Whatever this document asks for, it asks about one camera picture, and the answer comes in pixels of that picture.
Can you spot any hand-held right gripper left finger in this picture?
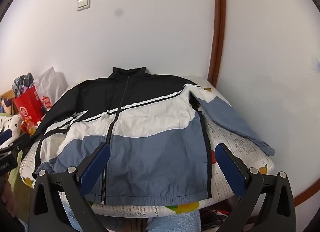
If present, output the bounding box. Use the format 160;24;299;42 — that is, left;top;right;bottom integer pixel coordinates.
28;142;111;232

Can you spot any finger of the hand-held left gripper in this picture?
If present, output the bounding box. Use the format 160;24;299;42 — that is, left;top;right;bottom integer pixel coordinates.
0;132;31;156
0;128;13;145

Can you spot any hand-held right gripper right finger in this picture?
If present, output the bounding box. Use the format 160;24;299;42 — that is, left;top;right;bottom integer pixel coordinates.
214;142;299;232

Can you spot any black white blue zip jacket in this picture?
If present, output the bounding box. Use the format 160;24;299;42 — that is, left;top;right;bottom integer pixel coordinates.
32;66;275;206

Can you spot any person's left hand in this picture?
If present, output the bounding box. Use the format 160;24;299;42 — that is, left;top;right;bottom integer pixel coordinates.
0;177;18;220

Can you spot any orange drink bottle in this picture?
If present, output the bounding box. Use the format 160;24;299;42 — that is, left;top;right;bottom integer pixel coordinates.
25;119;38;136

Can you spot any purple patterned pillow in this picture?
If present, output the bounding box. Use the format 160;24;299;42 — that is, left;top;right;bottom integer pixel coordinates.
0;98;13;115

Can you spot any round table, fruit-print cloth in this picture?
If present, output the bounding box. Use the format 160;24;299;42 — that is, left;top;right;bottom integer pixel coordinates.
19;75;275;219

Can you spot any red paper shopping bag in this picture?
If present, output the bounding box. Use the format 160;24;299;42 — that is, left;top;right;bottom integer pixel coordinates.
14;86;47;135

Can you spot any wooden headboard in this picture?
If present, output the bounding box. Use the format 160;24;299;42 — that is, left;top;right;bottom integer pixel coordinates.
0;89;18;102

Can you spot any grey checked cloth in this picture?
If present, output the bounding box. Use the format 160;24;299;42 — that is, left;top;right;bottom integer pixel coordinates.
12;73;35;97

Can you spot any white plastic shopping bag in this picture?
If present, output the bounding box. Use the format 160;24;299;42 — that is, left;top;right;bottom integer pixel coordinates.
33;66;69;112

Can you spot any brown wooden baseboard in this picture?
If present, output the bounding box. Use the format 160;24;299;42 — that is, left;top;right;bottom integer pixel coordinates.
294;169;320;207

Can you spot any brown wooden door frame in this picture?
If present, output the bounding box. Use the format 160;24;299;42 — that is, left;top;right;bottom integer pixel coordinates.
207;0;227;88

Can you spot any white wall light switch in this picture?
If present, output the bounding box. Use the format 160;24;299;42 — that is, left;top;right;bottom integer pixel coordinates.
76;0;91;11

